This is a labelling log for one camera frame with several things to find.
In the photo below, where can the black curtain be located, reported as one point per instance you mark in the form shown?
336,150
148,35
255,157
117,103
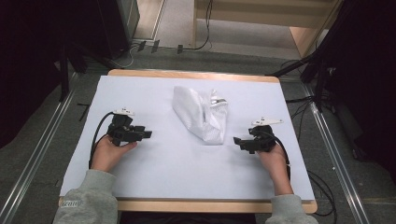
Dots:
370,77
31,62

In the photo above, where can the metal floor rail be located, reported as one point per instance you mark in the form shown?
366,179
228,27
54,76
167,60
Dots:
34,161
336,155

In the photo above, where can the wooden table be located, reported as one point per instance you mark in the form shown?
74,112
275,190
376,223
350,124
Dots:
193,74

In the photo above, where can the person's dark lap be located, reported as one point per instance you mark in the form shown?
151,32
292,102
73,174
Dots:
186,218

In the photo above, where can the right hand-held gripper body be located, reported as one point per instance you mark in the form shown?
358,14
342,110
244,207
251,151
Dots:
263,141

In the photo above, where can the light wooden shelf unit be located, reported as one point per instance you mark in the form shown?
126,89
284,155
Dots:
280,14

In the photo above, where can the white table sheet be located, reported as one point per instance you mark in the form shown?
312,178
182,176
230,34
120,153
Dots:
174,174

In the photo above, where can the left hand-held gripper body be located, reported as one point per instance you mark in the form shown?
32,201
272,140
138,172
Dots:
121,132

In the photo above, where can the black metal stand post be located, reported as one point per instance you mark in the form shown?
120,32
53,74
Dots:
64,74

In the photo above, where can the black metal stand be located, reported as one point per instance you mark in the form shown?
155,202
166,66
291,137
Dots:
320,84

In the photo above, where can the person's right hand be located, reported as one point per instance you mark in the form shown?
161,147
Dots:
274,160

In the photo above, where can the white mesh laundry bag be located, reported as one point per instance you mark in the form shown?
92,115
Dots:
202,115

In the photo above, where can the person's left hand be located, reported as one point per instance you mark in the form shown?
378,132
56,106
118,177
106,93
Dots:
107,155

